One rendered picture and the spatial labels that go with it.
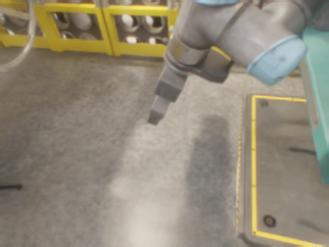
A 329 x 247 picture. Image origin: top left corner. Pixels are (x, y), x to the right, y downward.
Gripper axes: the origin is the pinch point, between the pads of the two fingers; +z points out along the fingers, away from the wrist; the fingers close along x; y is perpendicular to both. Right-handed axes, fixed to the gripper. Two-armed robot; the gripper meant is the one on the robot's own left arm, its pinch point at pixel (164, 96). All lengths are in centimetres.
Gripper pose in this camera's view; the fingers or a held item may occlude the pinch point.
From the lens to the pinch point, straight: 61.4
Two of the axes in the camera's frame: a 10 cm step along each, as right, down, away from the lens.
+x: -3.4, 7.9, -5.1
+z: -2.6, 4.4, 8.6
